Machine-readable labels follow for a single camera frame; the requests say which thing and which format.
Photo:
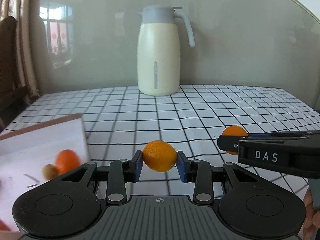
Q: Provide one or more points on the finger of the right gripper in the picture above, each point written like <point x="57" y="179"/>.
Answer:
<point x="288" y="134"/>
<point x="229" y="143"/>

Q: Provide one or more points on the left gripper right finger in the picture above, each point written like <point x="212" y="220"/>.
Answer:
<point x="198" y="172"/>

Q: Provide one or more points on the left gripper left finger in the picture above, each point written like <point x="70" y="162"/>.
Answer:
<point x="121" y="172"/>

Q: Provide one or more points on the orange tangerine back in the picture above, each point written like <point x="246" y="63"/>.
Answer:
<point x="235" y="131"/>

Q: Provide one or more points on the large orange tangerine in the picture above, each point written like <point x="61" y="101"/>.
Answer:
<point x="66" y="161"/>

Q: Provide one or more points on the small tan longan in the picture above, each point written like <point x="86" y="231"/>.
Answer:
<point x="50" y="172"/>

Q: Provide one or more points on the person right hand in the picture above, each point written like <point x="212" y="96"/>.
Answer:
<point x="312" y="220"/>

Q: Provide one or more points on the checkered white tablecloth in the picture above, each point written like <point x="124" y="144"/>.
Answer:
<point x="118" y="121"/>

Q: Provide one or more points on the brown cardboard box tray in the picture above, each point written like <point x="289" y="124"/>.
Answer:
<point x="26" y="151"/>

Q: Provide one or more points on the cream grey thermos jug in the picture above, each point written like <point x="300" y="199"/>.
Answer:
<point x="158" y="49"/>

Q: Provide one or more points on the wooden sofa with orange cushions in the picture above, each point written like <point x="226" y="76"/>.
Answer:
<point x="13" y="93"/>

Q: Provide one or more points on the beige patterned curtain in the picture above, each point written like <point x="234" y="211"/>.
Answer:
<point x="24" y="74"/>

